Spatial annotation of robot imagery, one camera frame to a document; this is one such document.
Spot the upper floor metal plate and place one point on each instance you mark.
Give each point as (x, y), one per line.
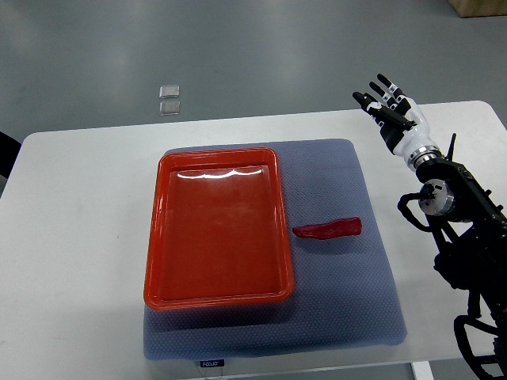
(169, 91)

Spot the cardboard box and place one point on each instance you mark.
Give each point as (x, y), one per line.
(479, 8)

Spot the red plastic tray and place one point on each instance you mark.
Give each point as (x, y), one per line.
(218, 235)

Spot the blue grey mesh mat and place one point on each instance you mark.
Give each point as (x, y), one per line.
(344, 294)

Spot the red pepper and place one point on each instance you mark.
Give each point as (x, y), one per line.
(339, 228)

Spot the black chair edge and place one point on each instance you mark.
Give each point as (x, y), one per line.
(9, 150)

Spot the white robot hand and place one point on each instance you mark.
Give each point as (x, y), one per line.
(400, 113)

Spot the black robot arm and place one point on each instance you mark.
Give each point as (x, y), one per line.
(468, 228)

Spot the white table leg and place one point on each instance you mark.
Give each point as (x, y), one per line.
(422, 370)

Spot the black mat label tag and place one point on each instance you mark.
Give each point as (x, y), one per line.
(212, 363)

